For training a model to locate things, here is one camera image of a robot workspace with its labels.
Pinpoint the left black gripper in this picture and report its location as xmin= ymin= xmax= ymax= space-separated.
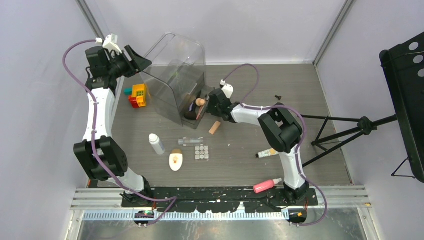
xmin=107 ymin=46 xmax=152 ymax=79

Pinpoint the pink makeup brush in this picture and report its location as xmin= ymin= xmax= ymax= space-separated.
xmin=196 ymin=105 xmax=205 ymax=120

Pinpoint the beige makeup sponge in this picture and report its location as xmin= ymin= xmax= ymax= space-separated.
xmin=195 ymin=98 xmax=206 ymax=107

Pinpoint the clear pulled-out drawer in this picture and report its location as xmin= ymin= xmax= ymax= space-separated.
xmin=182 ymin=94 xmax=210 ymax=130

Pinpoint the clear acrylic drawer organizer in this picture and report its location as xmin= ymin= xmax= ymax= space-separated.
xmin=140 ymin=33 xmax=206 ymax=126

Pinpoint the purple eyelash curler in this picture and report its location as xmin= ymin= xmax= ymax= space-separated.
xmin=188 ymin=102 xmax=197 ymax=112

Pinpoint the black fan makeup brush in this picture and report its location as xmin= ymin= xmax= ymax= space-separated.
xmin=184 ymin=111 xmax=198 ymax=121

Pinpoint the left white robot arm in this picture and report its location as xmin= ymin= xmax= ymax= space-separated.
xmin=73 ymin=45 xmax=154 ymax=207

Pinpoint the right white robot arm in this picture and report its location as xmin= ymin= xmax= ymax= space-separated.
xmin=206 ymin=88 xmax=310 ymax=205

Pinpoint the peach concealer stick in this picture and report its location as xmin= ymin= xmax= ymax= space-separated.
xmin=208 ymin=121 xmax=221 ymax=135

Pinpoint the colourful toy block stack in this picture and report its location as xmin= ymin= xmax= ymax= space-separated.
xmin=124 ymin=84 xmax=147 ymax=109

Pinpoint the clear small bottle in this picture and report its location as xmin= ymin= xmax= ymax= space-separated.
xmin=177 ymin=137 xmax=204 ymax=147

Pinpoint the grey square sample palette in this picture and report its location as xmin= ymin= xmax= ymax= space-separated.
xmin=194 ymin=145 xmax=210 ymax=161

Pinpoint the white oval compact case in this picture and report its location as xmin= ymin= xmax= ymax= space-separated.
xmin=168 ymin=149 xmax=184 ymax=172

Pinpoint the small printed cream tube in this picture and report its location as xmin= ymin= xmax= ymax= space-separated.
xmin=255 ymin=148 xmax=279 ymax=159

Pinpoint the white cylindrical bottle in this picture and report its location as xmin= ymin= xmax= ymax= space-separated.
xmin=148 ymin=133 xmax=165 ymax=155

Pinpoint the pink spray bottle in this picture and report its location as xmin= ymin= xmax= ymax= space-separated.
xmin=253 ymin=178 xmax=283 ymax=194

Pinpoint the black tripod stand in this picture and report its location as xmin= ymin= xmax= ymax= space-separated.
xmin=302 ymin=114 xmax=398 ymax=168

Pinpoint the black perforated panel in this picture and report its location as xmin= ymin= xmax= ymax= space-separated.
xmin=379 ymin=33 xmax=424 ymax=183

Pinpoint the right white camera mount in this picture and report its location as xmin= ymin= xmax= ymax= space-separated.
xmin=219 ymin=79 xmax=234 ymax=99

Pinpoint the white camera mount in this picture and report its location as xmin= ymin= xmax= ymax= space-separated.
xmin=95 ymin=33 xmax=123 ymax=54
xmin=219 ymin=79 xmax=234 ymax=99

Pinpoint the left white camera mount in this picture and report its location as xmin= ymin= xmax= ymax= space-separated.
xmin=95 ymin=33 xmax=123 ymax=54

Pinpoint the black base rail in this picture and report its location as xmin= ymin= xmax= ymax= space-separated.
xmin=121 ymin=186 xmax=319 ymax=214

